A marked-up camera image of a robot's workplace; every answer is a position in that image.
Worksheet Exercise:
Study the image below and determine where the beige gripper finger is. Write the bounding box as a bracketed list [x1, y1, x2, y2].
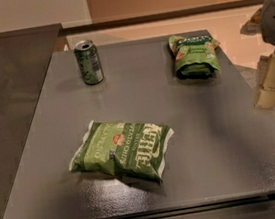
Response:
[254, 50, 275, 109]

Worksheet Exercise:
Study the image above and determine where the green soda can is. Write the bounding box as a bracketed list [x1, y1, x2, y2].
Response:
[73, 39, 104, 85]

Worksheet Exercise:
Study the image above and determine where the green snack bag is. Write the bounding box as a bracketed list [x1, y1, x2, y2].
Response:
[168, 35, 220, 79]

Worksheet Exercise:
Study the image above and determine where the green Kettle chips bag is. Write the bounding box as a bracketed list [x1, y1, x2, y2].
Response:
[68, 120, 174, 182]

